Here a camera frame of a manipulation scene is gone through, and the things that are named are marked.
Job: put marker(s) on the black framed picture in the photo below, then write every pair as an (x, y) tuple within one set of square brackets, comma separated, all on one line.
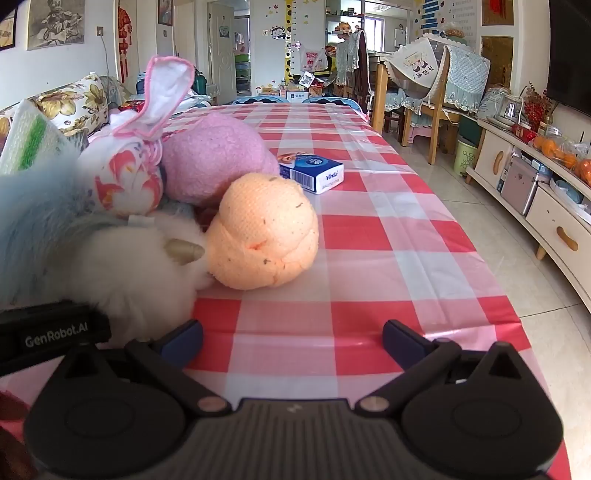
[(8, 27)]

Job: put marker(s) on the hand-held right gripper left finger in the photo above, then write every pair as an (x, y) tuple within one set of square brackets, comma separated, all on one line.
[(184, 342)]

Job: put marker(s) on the red knot wall decoration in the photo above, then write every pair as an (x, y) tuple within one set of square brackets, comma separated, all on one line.
[(123, 41)]

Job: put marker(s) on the white floral cloth bundle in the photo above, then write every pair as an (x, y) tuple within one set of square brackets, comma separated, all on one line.
[(124, 177)]

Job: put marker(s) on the yellow floral cushion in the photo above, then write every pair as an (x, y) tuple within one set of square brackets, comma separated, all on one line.
[(78, 101)]

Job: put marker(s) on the white folding food cover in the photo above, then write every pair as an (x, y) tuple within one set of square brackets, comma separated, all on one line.
[(415, 64)]

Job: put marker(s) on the pale blue quilted chair cover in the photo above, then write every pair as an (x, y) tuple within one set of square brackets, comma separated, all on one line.
[(466, 78)]

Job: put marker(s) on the orange plush ball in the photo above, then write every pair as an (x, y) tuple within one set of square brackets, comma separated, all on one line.
[(263, 230)]

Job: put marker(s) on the bag of oranges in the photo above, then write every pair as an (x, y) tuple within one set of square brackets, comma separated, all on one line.
[(554, 152)]

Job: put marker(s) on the pale blue lace chair cover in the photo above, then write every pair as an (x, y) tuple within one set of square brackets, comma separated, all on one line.
[(346, 60)]

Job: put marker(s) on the white cardboard box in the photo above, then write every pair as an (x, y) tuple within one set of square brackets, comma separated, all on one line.
[(298, 96)]

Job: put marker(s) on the blue tissue pack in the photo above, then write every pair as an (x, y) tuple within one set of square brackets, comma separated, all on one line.
[(318, 174)]

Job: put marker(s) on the green trash bin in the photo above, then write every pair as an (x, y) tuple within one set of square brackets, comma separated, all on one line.
[(466, 159)]

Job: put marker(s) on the small framed portrait picture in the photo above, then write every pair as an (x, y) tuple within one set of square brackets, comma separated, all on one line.
[(165, 11)]

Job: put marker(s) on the hanging white plastic bag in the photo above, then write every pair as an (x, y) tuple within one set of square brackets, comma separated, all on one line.
[(313, 60)]

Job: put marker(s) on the green striped white towel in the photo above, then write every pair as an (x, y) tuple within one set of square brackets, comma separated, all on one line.
[(27, 138)]

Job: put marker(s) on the red berry branch decoration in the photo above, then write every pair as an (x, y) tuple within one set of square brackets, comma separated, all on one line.
[(538, 106)]

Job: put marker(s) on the giraffe height chart sticker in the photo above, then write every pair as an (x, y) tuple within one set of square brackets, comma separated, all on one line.
[(290, 41)]

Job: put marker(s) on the wooden dining table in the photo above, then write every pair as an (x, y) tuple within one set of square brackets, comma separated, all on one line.
[(379, 92)]

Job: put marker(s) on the cartoon pencil sketch picture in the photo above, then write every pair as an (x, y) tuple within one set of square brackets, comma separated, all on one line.
[(55, 23)]

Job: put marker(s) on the dark wooden dining chair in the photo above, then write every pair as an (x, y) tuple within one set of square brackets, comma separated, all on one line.
[(364, 69)]

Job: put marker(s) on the light wooden chair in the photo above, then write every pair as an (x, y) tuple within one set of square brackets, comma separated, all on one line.
[(436, 134)]

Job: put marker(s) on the blue plastic stool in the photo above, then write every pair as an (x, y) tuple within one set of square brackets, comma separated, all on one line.
[(258, 99), (332, 101)]

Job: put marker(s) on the pale blue furry toy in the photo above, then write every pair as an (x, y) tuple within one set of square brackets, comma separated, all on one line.
[(37, 230)]

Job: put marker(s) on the red box on cabinet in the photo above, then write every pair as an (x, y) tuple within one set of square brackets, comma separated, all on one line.
[(525, 133)]

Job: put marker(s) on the cream tv cabinet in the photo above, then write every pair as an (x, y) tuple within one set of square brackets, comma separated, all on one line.
[(549, 221)]

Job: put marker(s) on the red checkered tablecloth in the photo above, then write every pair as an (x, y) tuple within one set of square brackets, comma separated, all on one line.
[(392, 230)]

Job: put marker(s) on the white door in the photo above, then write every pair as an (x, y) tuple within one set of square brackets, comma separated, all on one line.
[(221, 50)]

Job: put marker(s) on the grey metal case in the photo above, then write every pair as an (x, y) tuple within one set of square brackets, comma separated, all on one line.
[(519, 184)]

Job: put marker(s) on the glass kettle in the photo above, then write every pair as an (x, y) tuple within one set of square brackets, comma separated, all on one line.
[(511, 110)]

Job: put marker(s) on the black television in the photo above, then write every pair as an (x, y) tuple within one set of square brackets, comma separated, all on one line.
[(572, 55)]

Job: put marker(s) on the pink cardboard box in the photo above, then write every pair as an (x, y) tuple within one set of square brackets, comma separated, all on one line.
[(272, 91)]

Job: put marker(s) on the pink plastic stool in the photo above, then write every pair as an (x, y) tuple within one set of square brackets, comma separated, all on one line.
[(414, 136)]

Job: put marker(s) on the purple plush toy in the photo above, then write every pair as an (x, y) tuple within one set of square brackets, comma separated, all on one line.
[(217, 147)]

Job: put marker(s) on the plastic drawer storage unit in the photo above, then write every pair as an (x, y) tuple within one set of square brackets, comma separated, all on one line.
[(243, 76)]

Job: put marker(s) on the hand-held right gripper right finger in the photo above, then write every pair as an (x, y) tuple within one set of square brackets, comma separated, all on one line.
[(400, 344)]

